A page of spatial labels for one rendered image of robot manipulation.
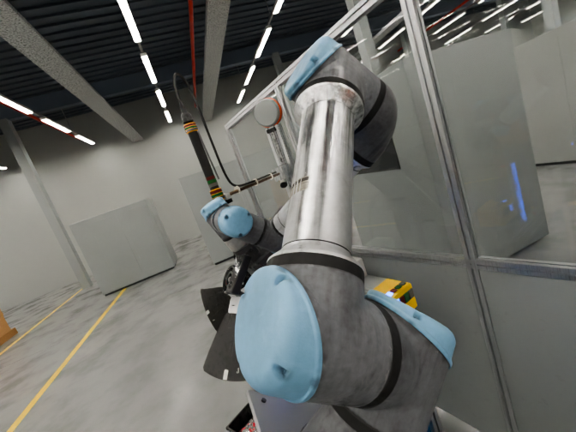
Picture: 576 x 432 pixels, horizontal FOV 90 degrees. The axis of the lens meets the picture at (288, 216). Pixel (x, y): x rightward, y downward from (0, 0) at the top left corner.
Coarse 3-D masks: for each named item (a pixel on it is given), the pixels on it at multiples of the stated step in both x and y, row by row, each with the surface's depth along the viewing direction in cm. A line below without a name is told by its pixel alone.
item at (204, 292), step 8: (208, 288) 134; (216, 288) 129; (208, 296) 135; (216, 296) 130; (224, 296) 127; (208, 304) 136; (216, 304) 132; (224, 304) 129; (216, 312) 133; (224, 312) 131; (216, 320) 135; (216, 328) 135
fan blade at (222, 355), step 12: (228, 324) 111; (216, 336) 111; (228, 336) 109; (216, 348) 109; (228, 348) 107; (216, 360) 107; (228, 360) 105; (216, 372) 105; (228, 372) 103; (240, 372) 102
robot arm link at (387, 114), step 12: (384, 108) 50; (396, 108) 53; (372, 120) 51; (384, 120) 51; (396, 120) 54; (360, 132) 53; (372, 132) 53; (384, 132) 53; (360, 144) 55; (372, 144) 55; (384, 144) 56; (360, 156) 57; (372, 156) 57; (360, 168) 61; (288, 204) 70; (276, 216) 73; (264, 228) 73; (276, 228) 72; (264, 240) 73; (276, 240) 74; (276, 252) 77
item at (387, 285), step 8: (384, 280) 103; (392, 280) 101; (376, 288) 100; (384, 288) 98; (392, 288) 96; (400, 288) 94; (408, 288) 95; (392, 296) 92; (400, 296) 93; (408, 304) 95; (416, 304) 97
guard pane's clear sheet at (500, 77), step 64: (384, 0) 102; (448, 0) 87; (512, 0) 76; (384, 64) 111; (448, 64) 94; (512, 64) 81; (256, 128) 204; (448, 128) 101; (512, 128) 86; (256, 192) 243; (384, 192) 134; (512, 192) 93; (512, 256) 100
